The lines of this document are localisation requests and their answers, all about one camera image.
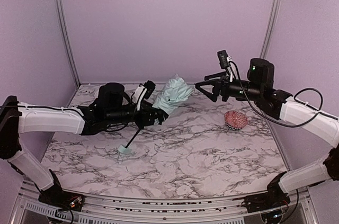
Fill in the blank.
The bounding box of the left aluminium frame post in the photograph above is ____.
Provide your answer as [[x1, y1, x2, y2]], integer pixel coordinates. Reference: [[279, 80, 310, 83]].
[[55, 0, 81, 88]]

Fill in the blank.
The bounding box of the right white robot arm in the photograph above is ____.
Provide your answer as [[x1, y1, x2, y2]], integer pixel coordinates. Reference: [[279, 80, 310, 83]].
[[195, 58, 338, 212]]

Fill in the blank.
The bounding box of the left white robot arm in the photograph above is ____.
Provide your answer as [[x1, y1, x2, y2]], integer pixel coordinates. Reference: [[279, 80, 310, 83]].
[[1, 81, 168, 211]]

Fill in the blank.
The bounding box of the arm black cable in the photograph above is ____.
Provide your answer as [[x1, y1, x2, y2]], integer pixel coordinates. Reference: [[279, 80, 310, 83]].
[[0, 104, 128, 132], [229, 61, 324, 129]]

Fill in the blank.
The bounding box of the aluminium frame post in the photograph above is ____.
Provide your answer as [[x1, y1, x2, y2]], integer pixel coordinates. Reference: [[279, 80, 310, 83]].
[[55, 0, 81, 88], [260, 0, 281, 59]]

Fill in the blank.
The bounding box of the mint green folding umbrella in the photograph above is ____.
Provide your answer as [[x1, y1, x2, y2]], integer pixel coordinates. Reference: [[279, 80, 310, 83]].
[[116, 74, 195, 164]]

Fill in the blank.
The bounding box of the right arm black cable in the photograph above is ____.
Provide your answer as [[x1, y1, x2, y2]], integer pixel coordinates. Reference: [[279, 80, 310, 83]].
[[229, 61, 324, 129]]

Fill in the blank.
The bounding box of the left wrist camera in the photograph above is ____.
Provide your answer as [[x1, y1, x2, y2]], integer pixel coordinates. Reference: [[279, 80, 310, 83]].
[[131, 80, 156, 104]]

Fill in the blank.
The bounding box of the front aluminium rail base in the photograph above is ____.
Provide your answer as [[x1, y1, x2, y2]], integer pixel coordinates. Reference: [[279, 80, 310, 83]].
[[9, 180, 319, 223]]

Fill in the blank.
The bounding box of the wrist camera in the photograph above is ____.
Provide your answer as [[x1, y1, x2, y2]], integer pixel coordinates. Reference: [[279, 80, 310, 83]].
[[131, 80, 156, 104], [217, 50, 234, 83]]

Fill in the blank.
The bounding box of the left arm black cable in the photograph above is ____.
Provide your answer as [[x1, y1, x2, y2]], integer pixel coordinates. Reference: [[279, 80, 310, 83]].
[[0, 104, 128, 132]]

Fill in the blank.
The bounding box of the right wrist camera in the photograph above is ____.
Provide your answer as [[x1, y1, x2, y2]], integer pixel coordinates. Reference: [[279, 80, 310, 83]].
[[217, 50, 234, 83]]

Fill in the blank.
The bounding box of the right aluminium frame post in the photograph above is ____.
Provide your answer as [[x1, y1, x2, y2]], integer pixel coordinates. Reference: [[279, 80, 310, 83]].
[[260, 0, 281, 59]]

